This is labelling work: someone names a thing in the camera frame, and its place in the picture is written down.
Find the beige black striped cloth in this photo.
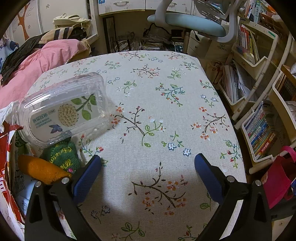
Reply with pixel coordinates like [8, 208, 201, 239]
[39, 27, 90, 56]

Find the row of colourful books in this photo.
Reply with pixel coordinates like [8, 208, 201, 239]
[244, 101, 278, 160]

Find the red and white plastic bag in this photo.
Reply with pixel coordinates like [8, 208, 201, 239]
[0, 101, 31, 232]

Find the white tiered book rack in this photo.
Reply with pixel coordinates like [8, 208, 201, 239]
[235, 30, 296, 174]
[217, 20, 280, 121]

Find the black jacket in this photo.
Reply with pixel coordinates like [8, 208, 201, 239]
[0, 36, 47, 79]

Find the black framed picture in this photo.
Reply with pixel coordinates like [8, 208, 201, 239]
[103, 16, 117, 54]

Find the pink blanket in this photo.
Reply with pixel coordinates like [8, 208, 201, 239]
[0, 39, 89, 109]

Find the white desk with drawers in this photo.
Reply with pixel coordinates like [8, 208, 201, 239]
[89, 0, 232, 56]

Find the row of red spine books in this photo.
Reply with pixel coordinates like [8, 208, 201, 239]
[238, 24, 259, 63]

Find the clear plastic bottle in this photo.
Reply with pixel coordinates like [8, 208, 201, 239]
[18, 72, 114, 147]

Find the whale print bedsheet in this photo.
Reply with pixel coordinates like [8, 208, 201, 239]
[0, 38, 19, 67]

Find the beige canvas backpack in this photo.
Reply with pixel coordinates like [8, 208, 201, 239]
[53, 14, 92, 29]

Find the row of tall picture books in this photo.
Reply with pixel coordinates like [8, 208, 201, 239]
[243, 0, 272, 24]

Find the orange peel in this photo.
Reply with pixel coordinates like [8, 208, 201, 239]
[18, 155, 73, 185]

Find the blue and grey desk chair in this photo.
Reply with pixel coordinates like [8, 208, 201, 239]
[147, 0, 241, 44]

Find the stack of newspapers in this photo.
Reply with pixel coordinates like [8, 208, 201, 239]
[111, 35, 185, 52]

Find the cream canvas tote bag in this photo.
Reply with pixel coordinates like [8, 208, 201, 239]
[206, 23, 234, 84]

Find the floral tablecloth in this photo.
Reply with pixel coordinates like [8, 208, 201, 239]
[23, 50, 247, 241]

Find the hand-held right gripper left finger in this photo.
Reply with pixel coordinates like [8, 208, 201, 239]
[24, 155, 103, 241]

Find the white drawer cabinet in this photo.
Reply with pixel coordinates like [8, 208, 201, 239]
[186, 30, 222, 61]

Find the pink tote bag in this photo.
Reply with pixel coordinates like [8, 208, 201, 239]
[261, 146, 296, 209]

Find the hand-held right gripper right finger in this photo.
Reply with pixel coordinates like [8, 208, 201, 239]
[194, 153, 272, 241]

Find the blue and white drink carton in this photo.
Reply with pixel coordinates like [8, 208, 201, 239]
[11, 167, 37, 214]

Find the stack of paper magazines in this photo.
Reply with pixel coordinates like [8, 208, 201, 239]
[222, 62, 252, 102]

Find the white wardrobe with tree decal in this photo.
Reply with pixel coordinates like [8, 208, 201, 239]
[7, 0, 93, 44]

